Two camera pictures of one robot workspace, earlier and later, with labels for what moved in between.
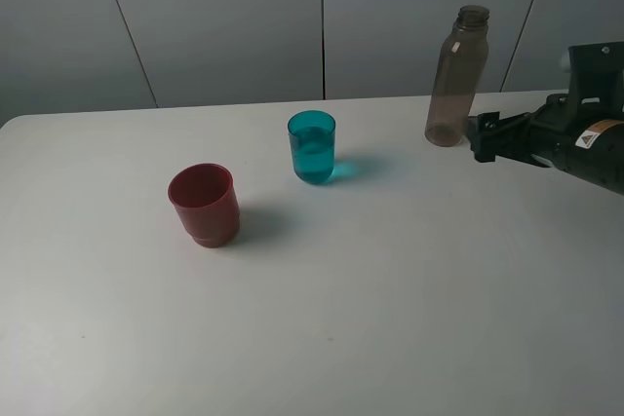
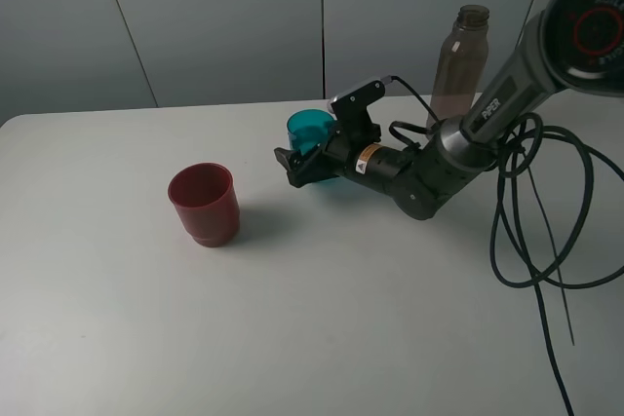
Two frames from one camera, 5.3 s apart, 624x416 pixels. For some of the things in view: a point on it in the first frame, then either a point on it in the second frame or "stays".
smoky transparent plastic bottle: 459,78 stays
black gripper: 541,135 -> 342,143
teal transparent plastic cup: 313,141 stays
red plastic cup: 204,197 stays
